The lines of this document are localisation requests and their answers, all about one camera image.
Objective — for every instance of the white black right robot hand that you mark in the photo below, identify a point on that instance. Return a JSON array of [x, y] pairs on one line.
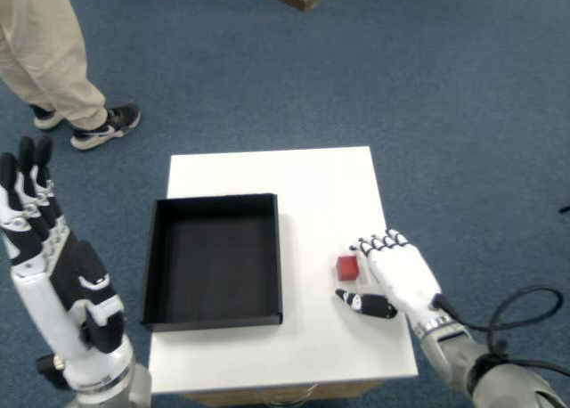
[[405, 279]]

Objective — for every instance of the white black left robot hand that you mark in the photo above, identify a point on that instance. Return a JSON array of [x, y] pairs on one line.
[[44, 310]]

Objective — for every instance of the red cube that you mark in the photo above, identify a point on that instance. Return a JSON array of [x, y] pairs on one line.
[[348, 268]]

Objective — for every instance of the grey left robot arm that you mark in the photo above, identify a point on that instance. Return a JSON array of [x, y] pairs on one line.
[[120, 394]]

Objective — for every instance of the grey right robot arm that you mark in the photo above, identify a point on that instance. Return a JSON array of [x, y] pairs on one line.
[[454, 359]]

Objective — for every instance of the black open box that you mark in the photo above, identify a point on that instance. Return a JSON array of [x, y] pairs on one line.
[[214, 265]]

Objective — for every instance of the black left wrist plug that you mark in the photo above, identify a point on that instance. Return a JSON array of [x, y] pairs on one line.
[[49, 368]]

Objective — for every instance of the white square table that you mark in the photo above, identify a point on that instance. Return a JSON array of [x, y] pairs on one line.
[[311, 185]]

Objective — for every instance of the small black floor object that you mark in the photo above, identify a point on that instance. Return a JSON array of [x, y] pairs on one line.
[[565, 208]]

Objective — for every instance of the black white sneaker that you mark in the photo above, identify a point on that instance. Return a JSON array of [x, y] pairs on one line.
[[44, 119], [111, 125]]

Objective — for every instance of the person in beige trousers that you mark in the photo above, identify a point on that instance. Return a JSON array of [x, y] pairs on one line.
[[40, 47]]

